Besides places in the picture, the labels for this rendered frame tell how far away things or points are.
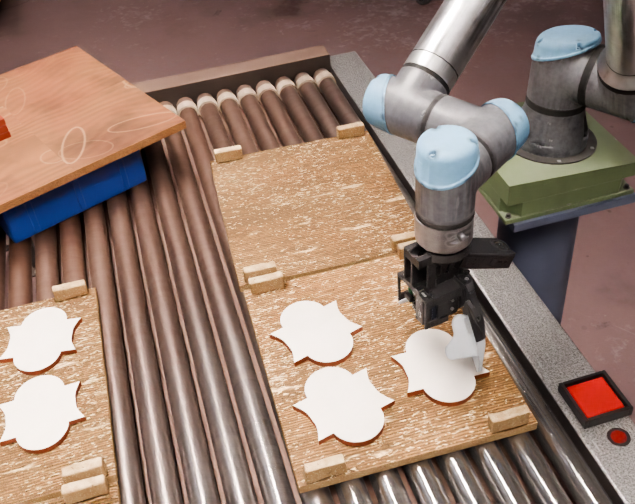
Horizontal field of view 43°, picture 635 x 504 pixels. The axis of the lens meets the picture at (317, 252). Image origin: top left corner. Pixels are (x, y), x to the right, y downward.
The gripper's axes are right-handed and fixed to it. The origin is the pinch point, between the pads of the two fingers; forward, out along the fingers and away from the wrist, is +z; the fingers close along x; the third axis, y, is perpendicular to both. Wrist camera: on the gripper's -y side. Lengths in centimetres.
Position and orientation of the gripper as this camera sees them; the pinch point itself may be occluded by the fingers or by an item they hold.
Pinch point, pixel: (452, 337)
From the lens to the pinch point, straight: 120.5
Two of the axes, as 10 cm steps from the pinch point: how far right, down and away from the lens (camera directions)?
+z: 0.8, 7.6, 6.5
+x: 4.7, 5.5, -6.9
